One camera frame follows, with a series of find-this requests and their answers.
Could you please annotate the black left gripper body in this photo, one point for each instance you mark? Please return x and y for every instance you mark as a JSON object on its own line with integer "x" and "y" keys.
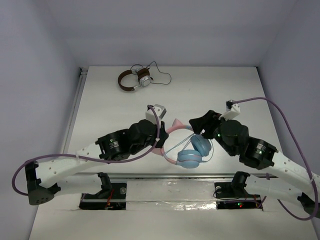
{"x": 162, "y": 135}

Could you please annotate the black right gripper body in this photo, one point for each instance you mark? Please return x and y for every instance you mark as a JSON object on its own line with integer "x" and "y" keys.
{"x": 216, "y": 131}

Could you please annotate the pink blue cat-ear headphones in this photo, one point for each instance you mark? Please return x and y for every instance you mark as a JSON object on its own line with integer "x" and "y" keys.
{"x": 196, "y": 151}

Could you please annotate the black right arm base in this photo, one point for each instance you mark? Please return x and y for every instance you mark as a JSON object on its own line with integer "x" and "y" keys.
{"x": 231, "y": 195}

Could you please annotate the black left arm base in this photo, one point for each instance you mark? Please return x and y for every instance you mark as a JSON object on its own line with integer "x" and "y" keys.
{"x": 110, "y": 197}

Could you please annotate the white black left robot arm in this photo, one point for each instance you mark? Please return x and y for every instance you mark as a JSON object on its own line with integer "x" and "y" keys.
{"x": 45, "y": 174}

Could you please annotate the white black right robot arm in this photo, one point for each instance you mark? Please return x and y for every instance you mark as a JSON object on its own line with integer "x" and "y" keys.
{"x": 293, "y": 183}

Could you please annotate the brown silver headphones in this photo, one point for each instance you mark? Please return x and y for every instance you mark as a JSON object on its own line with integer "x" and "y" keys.
{"x": 133, "y": 79}

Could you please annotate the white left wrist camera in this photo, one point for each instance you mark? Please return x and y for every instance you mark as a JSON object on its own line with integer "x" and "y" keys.
{"x": 155, "y": 113}

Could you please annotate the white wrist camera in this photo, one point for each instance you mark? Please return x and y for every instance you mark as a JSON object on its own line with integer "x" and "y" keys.
{"x": 232, "y": 111}
{"x": 155, "y": 113}

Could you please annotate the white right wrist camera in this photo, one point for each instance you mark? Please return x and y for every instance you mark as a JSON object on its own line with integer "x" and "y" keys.
{"x": 232, "y": 111}

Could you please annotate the aluminium rail frame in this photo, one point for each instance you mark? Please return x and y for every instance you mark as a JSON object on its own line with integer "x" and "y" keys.
{"x": 186, "y": 93}

